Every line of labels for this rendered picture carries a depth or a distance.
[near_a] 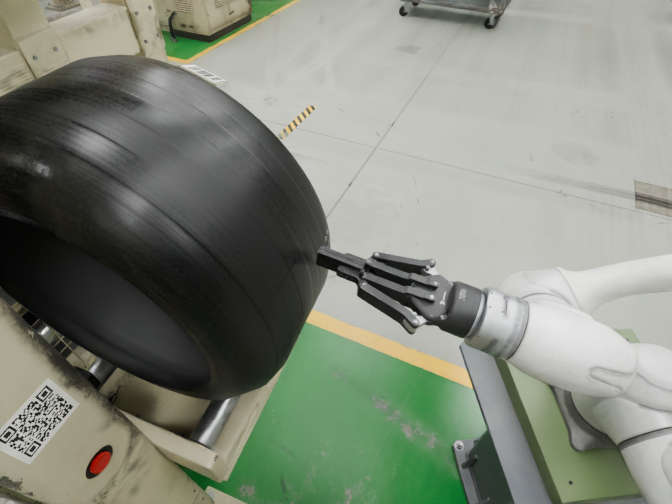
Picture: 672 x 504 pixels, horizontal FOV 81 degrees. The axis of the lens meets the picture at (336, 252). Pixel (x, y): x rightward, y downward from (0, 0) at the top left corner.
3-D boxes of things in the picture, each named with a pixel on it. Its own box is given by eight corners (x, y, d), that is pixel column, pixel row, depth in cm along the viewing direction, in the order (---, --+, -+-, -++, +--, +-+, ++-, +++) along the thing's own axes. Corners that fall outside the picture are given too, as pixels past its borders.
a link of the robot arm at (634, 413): (619, 365, 97) (674, 320, 81) (668, 443, 86) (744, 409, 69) (556, 374, 96) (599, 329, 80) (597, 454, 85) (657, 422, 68)
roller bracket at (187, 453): (222, 484, 73) (210, 470, 66) (58, 408, 82) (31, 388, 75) (231, 466, 75) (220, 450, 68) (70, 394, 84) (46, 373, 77)
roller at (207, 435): (185, 447, 74) (206, 458, 74) (185, 443, 70) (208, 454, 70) (270, 304, 96) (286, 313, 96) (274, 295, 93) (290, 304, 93)
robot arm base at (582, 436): (607, 359, 104) (618, 349, 100) (652, 449, 90) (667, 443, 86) (538, 361, 105) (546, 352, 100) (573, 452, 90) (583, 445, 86)
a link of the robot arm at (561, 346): (503, 380, 51) (488, 338, 64) (625, 429, 49) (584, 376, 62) (540, 309, 48) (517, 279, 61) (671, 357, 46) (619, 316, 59)
